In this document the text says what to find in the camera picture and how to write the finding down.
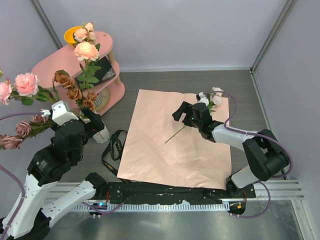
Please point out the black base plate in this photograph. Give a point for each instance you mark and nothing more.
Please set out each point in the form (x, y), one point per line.
(138, 193)

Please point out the pink peony flower stem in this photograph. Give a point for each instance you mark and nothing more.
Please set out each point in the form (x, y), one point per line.
(25, 89)

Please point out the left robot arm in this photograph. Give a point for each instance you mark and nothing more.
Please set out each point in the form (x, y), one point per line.
(30, 218)

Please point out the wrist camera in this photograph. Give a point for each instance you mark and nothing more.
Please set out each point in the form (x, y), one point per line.
(60, 113)
(202, 98)

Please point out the round wooden disc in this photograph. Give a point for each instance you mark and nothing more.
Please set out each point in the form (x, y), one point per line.
(106, 93)

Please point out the black floral patterned tray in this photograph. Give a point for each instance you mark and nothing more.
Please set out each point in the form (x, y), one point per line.
(105, 72)

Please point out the pale pink rose stem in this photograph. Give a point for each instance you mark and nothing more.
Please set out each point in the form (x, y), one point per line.
(215, 101)

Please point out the orange plastic bowl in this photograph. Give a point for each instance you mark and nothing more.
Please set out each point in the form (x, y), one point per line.
(69, 36)

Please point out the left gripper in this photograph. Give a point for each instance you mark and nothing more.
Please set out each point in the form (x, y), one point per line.
(95, 125)

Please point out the pink three-tier shelf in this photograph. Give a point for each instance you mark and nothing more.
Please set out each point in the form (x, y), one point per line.
(64, 59)

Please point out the mauve rose flower stem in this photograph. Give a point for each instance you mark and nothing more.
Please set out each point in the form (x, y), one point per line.
(24, 130)

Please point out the pink wrapping paper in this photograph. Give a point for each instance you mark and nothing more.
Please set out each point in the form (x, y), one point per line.
(160, 150)

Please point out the black ribbon gold lettering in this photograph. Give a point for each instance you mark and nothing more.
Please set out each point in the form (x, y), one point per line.
(115, 148)

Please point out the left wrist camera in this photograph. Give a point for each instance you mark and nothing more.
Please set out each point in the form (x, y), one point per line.
(60, 113)

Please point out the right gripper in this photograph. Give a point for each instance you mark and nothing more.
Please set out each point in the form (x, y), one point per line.
(183, 108)

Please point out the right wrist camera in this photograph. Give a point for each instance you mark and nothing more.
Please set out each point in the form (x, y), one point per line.
(202, 98)

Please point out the peach peony flower stem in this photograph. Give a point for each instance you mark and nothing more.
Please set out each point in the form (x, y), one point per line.
(86, 51)

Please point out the white ribbed vase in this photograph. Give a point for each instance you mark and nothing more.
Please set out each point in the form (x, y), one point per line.
(102, 136)

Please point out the white slotted cable duct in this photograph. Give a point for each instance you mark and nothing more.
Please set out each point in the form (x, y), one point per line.
(183, 207)

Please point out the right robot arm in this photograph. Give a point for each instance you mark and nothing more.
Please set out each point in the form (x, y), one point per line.
(265, 156)

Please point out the striped round container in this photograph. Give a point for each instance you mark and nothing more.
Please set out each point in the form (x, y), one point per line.
(99, 100)

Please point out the brown rose flower stem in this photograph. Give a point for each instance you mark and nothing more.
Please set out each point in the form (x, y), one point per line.
(74, 92)

